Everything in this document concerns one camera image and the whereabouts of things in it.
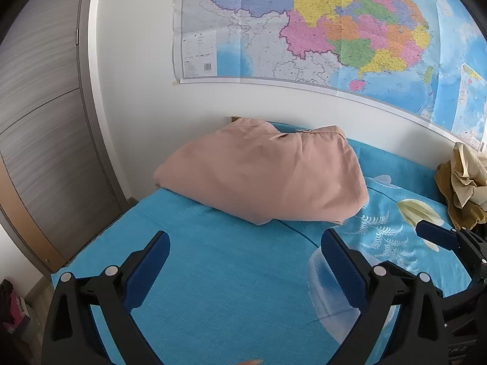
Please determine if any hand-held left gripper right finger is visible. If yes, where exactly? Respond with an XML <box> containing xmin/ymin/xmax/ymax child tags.
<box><xmin>321</xmin><ymin>229</ymin><xmax>447</xmax><ymax>365</ymax></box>

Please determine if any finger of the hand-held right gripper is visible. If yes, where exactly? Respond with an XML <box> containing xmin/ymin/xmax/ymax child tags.
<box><xmin>415</xmin><ymin>221</ymin><xmax>487</xmax><ymax>270</ymax></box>
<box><xmin>443</xmin><ymin>277</ymin><xmax>487</xmax><ymax>320</ymax></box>

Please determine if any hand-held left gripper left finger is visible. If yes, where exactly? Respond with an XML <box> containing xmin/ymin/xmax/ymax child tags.
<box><xmin>41</xmin><ymin>230</ymin><xmax>170</xmax><ymax>365</ymax></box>

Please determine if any pink garment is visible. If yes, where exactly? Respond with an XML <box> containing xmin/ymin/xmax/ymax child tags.
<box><xmin>153</xmin><ymin>118</ymin><xmax>370</xmax><ymax>226</ymax></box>

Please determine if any brown garment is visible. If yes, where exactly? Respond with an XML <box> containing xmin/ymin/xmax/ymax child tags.
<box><xmin>435</xmin><ymin>160</ymin><xmax>487</xmax><ymax>232</ymax></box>

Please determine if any cream garment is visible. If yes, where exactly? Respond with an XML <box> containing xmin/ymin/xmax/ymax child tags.
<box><xmin>450</xmin><ymin>142</ymin><xmax>487</xmax><ymax>210</ymax></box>

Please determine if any blue floral bed sheet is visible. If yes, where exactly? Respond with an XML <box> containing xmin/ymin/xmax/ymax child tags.
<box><xmin>49</xmin><ymin>121</ymin><xmax>487</xmax><ymax>365</ymax></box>

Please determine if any pink and black bag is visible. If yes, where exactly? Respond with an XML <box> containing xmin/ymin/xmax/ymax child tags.
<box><xmin>0</xmin><ymin>279</ymin><xmax>33</xmax><ymax>329</ymax></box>

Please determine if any wooden wardrobe door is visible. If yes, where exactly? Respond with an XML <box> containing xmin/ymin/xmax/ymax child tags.
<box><xmin>0</xmin><ymin>0</ymin><xmax>131</xmax><ymax>276</ymax></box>

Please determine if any colourful wall map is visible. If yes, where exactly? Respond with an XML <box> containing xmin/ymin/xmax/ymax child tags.
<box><xmin>171</xmin><ymin>0</ymin><xmax>487</xmax><ymax>152</ymax></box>

